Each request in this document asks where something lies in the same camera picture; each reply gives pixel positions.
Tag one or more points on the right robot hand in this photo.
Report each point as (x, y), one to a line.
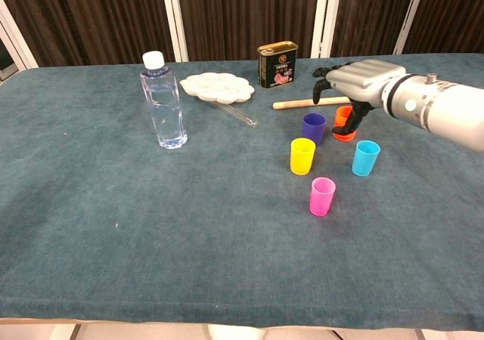
(361, 79)

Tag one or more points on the orange plastic cup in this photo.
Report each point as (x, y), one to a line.
(342, 118)

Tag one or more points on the purple plastic cup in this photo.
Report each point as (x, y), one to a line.
(314, 126)

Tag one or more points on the blue plastic cup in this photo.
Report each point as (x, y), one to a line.
(365, 158)

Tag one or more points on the yellow plastic cup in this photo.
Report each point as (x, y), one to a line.
(301, 156)

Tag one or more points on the pink plastic cup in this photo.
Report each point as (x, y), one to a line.
(322, 197)

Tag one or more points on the wooden drumstick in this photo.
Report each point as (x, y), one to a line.
(298, 103)

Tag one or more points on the black luncheon meat can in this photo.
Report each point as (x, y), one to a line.
(278, 66)

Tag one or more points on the clear glass rod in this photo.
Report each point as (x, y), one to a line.
(238, 115)

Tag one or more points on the white paint palette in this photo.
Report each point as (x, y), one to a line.
(217, 86)

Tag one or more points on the clear plastic water bottle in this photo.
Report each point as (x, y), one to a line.
(163, 102)

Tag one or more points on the teal table cloth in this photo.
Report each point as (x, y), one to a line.
(151, 204)

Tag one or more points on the white partition frame post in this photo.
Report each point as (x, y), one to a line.
(15, 38)
(323, 15)
(174, 19)
(410, 13)

